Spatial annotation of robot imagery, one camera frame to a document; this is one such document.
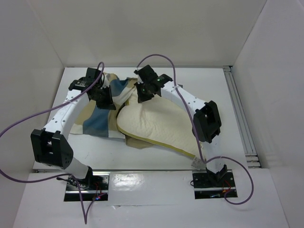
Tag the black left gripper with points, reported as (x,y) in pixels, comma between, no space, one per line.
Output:
(108,104)

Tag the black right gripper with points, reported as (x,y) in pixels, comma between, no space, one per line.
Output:
(145,92)

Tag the blue beige plaid pillowcase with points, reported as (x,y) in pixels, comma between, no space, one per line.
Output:
(103,123)

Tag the cream pillow with duck patch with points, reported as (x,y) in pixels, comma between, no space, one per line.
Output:
(160,122)

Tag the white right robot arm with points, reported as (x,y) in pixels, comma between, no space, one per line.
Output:
(204,116)

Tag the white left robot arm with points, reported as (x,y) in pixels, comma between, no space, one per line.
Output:
(50,144)

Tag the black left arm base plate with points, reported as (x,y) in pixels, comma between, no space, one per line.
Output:
(98,190)

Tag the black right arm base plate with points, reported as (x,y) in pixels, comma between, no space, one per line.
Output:
(205,189)

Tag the aluminium frame rail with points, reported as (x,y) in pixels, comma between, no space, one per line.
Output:
(251,155)

